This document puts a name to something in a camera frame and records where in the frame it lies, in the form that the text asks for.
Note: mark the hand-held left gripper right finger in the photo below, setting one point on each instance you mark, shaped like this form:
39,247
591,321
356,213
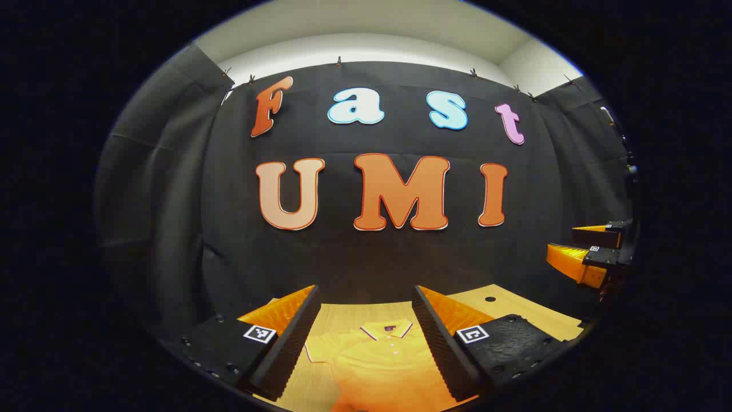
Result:
437,349

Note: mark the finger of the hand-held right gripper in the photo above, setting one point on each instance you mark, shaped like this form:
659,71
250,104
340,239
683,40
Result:
595,236
566,260

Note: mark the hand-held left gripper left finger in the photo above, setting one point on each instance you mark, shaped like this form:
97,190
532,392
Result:
291,349

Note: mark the orange T-shirt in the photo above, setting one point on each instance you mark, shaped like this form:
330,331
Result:
377,366

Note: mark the black metal stand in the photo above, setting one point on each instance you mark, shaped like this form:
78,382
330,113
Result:
623,143

